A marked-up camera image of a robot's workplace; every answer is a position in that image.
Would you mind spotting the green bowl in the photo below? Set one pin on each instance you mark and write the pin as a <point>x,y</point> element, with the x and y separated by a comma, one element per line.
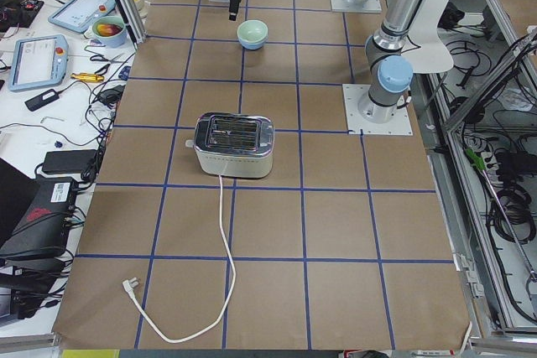
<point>252,29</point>

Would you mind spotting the blue bowl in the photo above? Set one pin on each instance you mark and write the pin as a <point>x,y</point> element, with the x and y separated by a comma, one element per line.
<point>252,45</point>

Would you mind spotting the bowl with lemon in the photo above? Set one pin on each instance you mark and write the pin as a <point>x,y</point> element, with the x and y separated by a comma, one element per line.
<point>143,7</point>

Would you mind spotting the bowl with fruit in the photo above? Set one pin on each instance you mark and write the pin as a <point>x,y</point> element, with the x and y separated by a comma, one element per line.
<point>110,31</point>

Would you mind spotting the cream silver toaster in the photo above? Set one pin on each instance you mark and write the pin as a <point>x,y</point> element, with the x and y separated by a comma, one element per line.
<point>234,145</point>

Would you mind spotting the black scissors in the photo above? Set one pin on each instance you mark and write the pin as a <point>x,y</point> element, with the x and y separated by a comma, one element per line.
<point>105,59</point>

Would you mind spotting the far teach pendant tablet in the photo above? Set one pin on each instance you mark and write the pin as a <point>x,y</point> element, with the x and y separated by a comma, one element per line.
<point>79,15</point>

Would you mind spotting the teach pendant tablet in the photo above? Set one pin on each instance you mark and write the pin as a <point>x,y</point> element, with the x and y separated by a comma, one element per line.
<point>79,15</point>
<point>38,63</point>

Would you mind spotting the gold cylinder tool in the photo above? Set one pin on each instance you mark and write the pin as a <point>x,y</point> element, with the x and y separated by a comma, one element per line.
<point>88,78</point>

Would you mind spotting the near teach pendant tablet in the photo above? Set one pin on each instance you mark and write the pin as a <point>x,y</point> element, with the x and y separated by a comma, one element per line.
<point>38,63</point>

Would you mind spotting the black power adapter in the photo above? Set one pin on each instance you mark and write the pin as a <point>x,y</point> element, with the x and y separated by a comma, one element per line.
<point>68,162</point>

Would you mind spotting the black computer box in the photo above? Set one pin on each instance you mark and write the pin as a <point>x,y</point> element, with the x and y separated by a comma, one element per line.
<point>34,214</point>

